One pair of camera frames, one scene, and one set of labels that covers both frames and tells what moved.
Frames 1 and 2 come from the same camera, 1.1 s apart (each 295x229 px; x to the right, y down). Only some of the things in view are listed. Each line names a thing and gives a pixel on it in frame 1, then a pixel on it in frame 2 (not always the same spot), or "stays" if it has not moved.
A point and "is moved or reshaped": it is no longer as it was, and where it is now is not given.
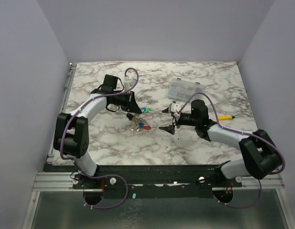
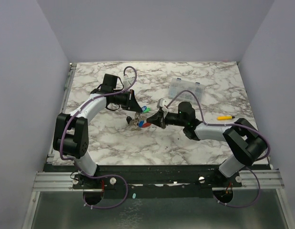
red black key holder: (146, 127) is moved or reshaped
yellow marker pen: (225, 118) stays
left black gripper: (133, 107) stays
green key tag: (147, 109) stays
